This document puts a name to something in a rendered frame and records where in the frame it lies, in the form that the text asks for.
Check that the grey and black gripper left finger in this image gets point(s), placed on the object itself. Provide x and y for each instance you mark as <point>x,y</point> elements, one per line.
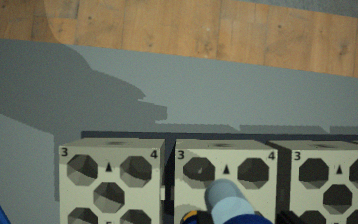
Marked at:
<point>203,217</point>

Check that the grey bench mat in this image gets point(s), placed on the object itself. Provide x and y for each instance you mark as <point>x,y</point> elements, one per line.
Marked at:
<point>51,92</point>

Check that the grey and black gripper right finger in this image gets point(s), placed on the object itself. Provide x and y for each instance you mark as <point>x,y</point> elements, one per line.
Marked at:
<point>288,217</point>

